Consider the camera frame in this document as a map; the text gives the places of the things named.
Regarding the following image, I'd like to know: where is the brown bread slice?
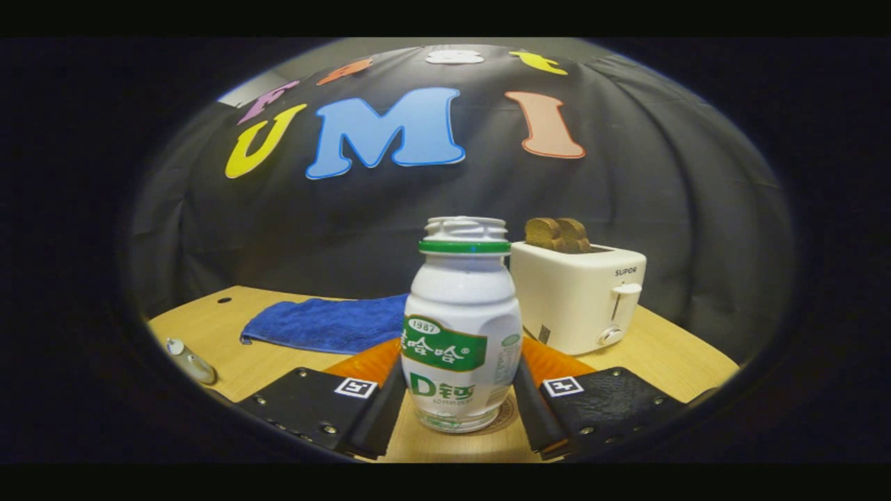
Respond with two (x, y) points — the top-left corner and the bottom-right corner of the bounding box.
(524, 217), (563, 251)
(557, 218), (592, 254)

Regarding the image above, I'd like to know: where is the blue towel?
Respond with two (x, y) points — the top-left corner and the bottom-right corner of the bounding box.
(240, 294), (410, 356)

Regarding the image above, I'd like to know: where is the black backdrop cloth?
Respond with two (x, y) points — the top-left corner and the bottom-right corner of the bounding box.
(129, 45), (794, 363)

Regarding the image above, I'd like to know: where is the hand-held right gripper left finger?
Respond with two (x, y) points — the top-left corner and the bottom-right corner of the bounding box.
(237, 337), (408, 460)

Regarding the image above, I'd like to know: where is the white green-label water bottle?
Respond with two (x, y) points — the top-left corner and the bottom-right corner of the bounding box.
(402, 216), (523, 434)

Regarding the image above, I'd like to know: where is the white toaster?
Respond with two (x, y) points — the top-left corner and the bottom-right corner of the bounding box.
(510, 240), (647, 356)

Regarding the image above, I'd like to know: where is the round patterned coaster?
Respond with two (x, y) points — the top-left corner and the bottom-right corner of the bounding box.
(407, 393), (519, 439)

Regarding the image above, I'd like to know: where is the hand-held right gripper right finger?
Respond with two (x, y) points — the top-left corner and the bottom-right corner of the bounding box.
(514, 336), (690, 460)

